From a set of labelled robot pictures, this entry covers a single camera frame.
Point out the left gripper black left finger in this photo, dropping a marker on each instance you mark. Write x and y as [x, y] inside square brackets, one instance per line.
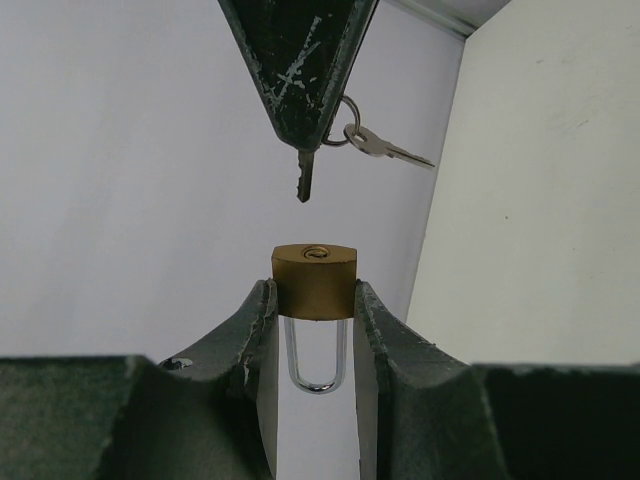
[208, 412]

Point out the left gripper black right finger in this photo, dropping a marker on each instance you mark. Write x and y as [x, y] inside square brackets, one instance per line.
[422, 414]

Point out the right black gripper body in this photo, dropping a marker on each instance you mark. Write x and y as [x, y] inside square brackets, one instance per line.
[299, 54]

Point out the small brass padlock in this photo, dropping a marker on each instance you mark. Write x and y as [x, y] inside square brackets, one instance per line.
[315, 282]

